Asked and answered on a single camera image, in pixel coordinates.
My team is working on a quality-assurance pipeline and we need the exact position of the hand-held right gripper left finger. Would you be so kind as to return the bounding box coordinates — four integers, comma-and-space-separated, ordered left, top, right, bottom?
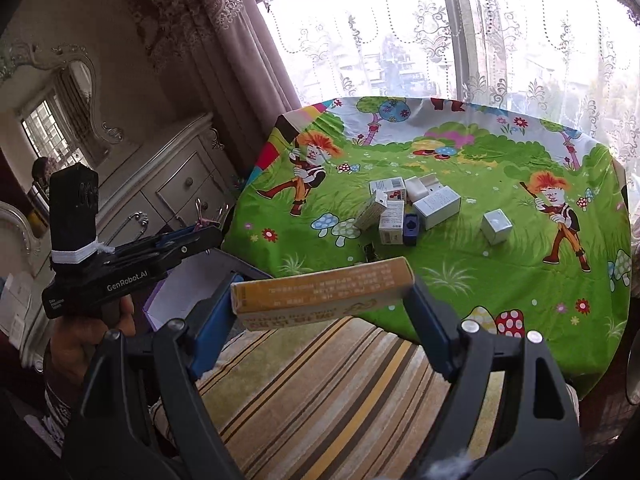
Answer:
62, 272, 241, 480

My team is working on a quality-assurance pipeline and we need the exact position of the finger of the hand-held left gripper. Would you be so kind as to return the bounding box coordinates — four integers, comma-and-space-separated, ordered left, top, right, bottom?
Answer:
150, 226, 223, 273
117, 229, 200, 257

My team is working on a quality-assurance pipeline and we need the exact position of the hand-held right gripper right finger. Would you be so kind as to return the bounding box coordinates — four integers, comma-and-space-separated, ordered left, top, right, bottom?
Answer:
404, 280, 587, 480

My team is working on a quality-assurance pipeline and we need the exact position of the purple storage bin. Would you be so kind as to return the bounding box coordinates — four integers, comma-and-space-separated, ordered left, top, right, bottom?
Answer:
142, 252, 273, 333

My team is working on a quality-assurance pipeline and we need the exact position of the long yellow box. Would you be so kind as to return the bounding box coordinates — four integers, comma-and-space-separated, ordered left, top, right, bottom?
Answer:
230, 256, 416, 332

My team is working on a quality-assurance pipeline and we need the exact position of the pile of small cartons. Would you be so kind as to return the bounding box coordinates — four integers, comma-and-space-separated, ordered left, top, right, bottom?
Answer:
354, 174, 512, 248

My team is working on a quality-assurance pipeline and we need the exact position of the person's left hand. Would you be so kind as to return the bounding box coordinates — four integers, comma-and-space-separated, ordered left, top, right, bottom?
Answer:
50, 294, 136, 386

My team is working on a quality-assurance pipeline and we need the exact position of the white ornate furniture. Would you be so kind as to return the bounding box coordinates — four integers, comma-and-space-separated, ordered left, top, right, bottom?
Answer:
0, 200, 43, 281

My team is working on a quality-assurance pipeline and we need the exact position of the cartoon printed green tablecloth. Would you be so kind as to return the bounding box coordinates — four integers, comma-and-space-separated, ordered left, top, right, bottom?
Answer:
220, 95, 633, 401

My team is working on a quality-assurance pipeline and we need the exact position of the white ornate dresser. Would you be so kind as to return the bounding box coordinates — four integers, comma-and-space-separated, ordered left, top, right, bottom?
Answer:
92, 112, 241, 266

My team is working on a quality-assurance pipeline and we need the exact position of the ornate framed mirror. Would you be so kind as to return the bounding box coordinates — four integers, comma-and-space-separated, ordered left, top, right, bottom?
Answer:
0, 42, 123, 196

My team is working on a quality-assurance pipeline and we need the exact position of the striped sofa cushion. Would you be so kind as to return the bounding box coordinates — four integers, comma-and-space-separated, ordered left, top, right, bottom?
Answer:
150, 310, 581, 480

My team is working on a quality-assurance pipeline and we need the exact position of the pink curtain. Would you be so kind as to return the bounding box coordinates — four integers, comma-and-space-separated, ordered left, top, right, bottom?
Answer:
127, 0, 303, 196

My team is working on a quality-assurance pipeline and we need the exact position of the round metal stand base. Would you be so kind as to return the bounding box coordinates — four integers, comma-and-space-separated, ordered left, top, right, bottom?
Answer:
626, 332, 640, 406

